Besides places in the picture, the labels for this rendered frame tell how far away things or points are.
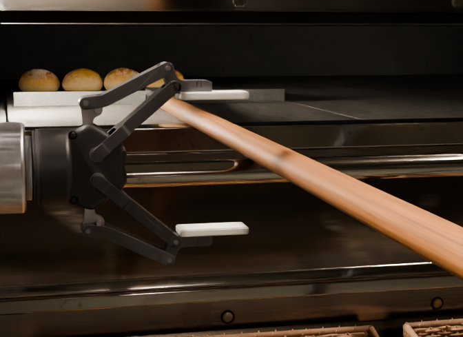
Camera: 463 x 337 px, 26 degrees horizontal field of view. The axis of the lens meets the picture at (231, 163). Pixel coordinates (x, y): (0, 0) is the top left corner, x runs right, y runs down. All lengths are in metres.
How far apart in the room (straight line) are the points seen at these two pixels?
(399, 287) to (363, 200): 0.92
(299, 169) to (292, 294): 0.71
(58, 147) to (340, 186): 0.28
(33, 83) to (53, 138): 1.50
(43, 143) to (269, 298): 0.76
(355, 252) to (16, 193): 0.82
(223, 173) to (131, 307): 0.46
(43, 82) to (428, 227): 1.86
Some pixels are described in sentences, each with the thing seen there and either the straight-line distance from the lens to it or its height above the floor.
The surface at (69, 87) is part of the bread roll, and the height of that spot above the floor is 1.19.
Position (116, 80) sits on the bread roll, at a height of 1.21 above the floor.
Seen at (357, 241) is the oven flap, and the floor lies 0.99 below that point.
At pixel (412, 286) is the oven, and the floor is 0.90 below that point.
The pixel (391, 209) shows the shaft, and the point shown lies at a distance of 0.74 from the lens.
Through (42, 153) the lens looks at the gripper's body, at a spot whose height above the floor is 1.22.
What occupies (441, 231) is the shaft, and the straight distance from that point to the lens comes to 0.66.
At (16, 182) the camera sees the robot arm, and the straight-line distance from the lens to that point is 0.95.
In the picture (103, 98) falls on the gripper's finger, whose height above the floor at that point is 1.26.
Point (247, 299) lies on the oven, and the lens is 1.63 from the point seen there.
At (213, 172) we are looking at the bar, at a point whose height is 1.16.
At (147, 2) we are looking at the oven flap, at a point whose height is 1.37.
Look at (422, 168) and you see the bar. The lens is 1.27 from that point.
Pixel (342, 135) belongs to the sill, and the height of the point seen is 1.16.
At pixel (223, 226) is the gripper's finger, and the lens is 1.01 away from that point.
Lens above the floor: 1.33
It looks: 8 degrees down
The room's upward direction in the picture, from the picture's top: straight up
